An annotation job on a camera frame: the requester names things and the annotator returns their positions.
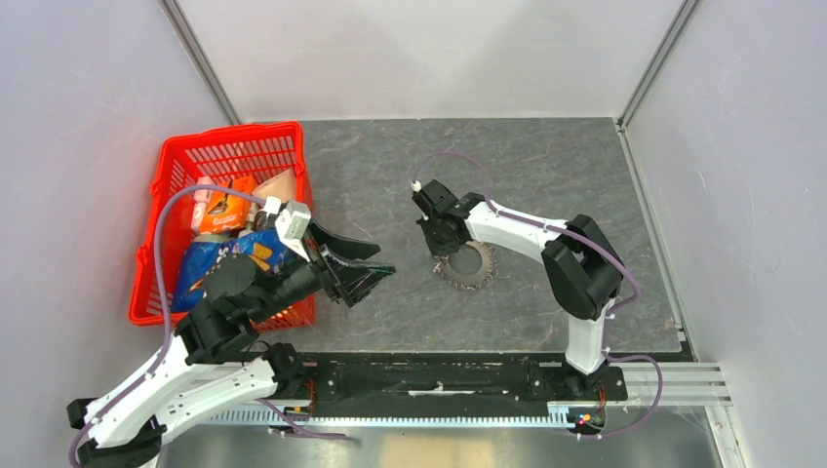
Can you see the white slotted cable duct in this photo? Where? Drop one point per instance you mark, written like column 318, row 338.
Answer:
column 256, row 414

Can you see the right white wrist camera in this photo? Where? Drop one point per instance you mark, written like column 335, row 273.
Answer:
column 421, row 199

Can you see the orange snack box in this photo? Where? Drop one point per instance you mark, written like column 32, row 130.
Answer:
column 225, row 212

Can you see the aluminium frame post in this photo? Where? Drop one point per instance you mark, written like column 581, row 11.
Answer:
column 658, row 60
column 190, row 42

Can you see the pink white small packet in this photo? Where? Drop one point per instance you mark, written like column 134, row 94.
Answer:
column 201, row 198

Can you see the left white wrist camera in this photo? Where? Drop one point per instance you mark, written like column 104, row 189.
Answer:
column 289, row 219

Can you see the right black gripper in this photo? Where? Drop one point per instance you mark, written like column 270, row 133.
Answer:
column 437, row 249

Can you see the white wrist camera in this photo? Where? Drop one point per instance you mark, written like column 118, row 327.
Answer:
column 289, row 219
column 421, row 199

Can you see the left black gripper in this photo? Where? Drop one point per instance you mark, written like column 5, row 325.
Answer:
column 347, row 281

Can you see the right aluminium frame post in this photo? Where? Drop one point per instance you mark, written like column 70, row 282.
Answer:
column 658, row 60

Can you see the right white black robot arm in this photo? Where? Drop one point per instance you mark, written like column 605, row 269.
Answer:
column 584, row 271

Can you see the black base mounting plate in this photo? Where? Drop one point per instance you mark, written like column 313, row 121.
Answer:
column 422, row 384

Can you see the blue Doritos chip bag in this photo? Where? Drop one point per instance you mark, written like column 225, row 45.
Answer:
column 264, row 247

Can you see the left aluminium frame post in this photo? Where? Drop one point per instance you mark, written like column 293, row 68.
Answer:
column 190, row 42

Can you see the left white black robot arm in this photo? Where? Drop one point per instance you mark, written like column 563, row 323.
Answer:
column 204, row 366

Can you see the red plastic basket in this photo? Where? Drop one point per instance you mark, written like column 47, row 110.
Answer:
column 258, row 150

